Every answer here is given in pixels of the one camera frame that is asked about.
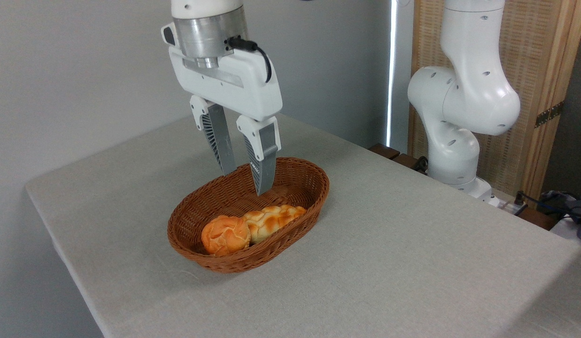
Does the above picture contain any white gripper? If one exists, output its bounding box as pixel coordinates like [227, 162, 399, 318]
[168, 46, 283, 196]

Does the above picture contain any round orange knotted bread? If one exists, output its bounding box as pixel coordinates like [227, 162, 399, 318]
[201, 215, 251, 256]

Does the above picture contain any brown oval wicker basket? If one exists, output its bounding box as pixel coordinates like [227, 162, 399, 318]
[167, 157, 330, 274]

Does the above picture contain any long braided bread loaf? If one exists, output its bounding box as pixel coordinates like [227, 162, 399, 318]
[243, 205, 307, 244]

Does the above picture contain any dark brown wooden block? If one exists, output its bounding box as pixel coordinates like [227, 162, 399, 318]
[394, 153, 428, 175]
[369, 143, 401, 160]

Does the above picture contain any grey tablecloth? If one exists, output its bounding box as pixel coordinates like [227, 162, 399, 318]
[25, 112, 581, 338]

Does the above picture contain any white power strip with plug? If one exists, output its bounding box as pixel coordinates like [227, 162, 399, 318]
[499, 190, 529, 216]

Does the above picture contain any dark metal screen hinge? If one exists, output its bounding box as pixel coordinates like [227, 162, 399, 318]
[535, 101, 564, 128]

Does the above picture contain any wooden rattan folding screen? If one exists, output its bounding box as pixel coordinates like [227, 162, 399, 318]
[408, 0, 581, 202]

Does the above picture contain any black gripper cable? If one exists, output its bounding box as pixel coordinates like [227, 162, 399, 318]
[227, 36, 272, 84]

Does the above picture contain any pile of dark cables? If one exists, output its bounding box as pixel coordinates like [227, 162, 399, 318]
[537, 187, 581, 244]

